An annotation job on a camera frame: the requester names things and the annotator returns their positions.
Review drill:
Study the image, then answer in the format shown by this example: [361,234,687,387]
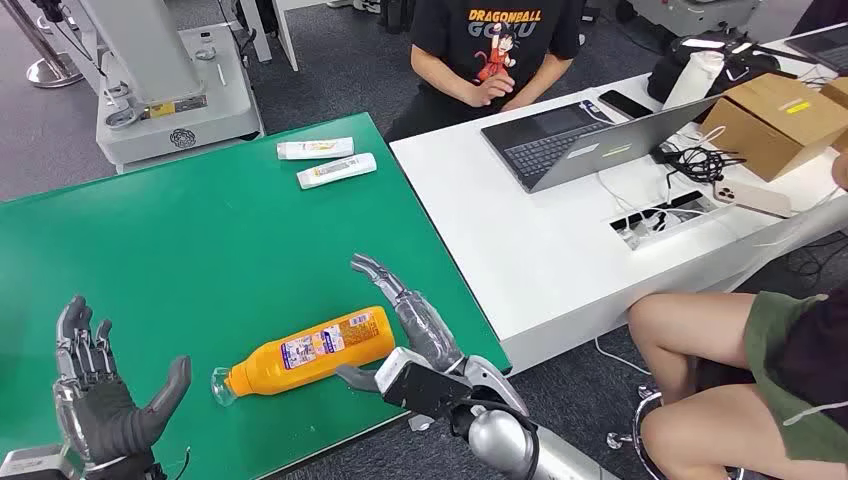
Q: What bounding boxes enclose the grey machine base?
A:
[625,0,763,38]

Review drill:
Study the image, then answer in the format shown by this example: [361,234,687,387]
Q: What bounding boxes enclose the dark open laptop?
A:
[784,23,848,75]

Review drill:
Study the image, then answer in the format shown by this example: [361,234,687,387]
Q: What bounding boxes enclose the person in black shirt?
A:
[384,0,588,144]

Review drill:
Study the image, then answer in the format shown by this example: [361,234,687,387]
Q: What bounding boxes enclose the black floor cables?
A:
[788,231,848,280]

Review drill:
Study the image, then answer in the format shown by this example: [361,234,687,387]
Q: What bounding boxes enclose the white table leg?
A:
[238,0,301,73]

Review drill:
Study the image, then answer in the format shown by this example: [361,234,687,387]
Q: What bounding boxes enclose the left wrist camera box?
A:
[0,443,84,480]

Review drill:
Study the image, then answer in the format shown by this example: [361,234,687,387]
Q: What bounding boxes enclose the small cardboard box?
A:
[820,76,848,154]

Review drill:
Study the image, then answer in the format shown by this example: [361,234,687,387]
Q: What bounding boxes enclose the chrome chair frame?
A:
[606,384,665,480]

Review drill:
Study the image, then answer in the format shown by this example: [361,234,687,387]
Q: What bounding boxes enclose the white laptop cable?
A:
[579,99,617,127]

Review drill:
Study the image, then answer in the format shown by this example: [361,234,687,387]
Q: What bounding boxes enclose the orange bottle with label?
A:
[211,305,397,408]

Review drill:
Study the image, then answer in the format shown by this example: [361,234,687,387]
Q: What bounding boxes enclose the large cardboard box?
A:
[700,72,848,183]

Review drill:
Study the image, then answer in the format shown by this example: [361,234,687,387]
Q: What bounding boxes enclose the silver open laptop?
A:
[480,94,723,195]

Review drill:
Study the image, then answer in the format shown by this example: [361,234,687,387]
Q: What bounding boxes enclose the black cable bundle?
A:
[652,145,748,188]

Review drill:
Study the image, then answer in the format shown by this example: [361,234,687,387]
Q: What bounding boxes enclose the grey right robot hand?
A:
[334,253,466,395]

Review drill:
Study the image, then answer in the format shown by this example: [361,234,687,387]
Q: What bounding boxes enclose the chrome stanchion post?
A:
[0,0,85,89]

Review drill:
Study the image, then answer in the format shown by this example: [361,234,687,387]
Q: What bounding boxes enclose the desk cable tray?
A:
[609,190,721,252]

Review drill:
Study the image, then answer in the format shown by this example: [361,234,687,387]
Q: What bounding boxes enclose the white desk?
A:
[389,23,848,376]

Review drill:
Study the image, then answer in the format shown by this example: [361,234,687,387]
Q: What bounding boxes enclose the person in green shorts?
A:
[627,150,848,480]

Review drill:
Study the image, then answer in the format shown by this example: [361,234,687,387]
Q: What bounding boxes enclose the black bag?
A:
[647,33,784,105]

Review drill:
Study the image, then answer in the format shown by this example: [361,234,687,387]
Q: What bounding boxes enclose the white tube with label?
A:
[296,152,378,191]
[276,137,356,162]

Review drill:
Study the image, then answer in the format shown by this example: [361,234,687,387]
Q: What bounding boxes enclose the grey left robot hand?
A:
[52,296,193,466]

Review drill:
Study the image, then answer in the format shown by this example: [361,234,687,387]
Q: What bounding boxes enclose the black smartphone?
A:
[598,89,655,121]

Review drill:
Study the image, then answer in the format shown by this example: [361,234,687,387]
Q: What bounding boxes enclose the white floor cable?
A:
[594,336,654,378]

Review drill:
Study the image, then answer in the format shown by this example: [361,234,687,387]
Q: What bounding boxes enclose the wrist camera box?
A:
[374,346,476,420]
[0,443,84,480]

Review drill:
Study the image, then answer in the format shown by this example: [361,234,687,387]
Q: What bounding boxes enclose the beige smartphone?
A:
[713,178,794,220]

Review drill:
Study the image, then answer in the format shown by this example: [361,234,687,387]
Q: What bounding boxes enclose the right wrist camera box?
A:
[374,346,476,420]

